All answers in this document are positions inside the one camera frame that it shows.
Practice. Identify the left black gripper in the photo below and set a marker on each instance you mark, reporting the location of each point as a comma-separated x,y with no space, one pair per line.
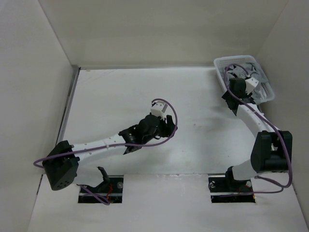
168,127

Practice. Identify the grey tank top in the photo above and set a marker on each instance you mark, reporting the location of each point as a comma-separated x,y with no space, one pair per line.
254,70

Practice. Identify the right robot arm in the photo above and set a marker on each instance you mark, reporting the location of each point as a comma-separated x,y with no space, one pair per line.
272,149

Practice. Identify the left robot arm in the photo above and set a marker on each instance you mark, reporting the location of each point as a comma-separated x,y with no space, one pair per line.
63,164

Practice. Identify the white plastic basket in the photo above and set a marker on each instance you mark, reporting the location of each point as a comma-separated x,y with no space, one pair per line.
221,63

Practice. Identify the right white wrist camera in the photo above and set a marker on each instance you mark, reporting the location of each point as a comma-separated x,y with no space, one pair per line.
251,84

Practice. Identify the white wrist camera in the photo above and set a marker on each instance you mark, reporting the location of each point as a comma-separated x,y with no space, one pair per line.
158,109
251,84

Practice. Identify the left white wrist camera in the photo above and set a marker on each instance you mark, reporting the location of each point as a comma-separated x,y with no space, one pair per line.
158,109

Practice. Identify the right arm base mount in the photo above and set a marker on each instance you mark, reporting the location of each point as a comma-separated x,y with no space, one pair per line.
224,192

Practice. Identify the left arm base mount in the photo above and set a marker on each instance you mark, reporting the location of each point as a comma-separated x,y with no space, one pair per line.
113,191

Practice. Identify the metal table edge rail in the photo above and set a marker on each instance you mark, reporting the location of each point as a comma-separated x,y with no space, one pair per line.
71,91

